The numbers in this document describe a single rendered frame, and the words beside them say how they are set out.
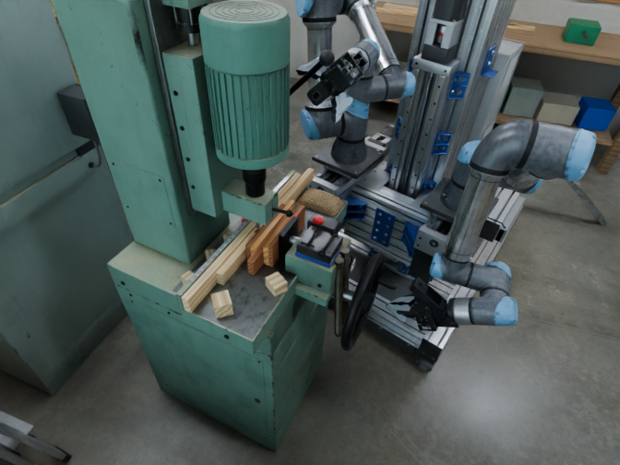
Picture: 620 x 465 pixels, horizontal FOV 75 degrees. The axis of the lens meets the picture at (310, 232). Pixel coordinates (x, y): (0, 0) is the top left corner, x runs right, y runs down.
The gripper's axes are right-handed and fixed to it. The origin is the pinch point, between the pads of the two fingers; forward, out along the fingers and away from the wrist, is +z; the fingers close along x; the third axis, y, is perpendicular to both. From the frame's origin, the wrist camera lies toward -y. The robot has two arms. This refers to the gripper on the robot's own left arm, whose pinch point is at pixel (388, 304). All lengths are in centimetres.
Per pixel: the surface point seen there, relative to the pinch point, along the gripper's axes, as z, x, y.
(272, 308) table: 12.1, -29.3, -27.6
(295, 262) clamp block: 9.9, -16.6, -31.7
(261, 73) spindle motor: -6, -15, -77
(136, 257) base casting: 61, -25, -44
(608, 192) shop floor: -61, 237, 119
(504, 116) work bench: 2, 270, 54
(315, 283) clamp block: 7.4, -16.6, -24.1
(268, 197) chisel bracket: 14, -10, -48
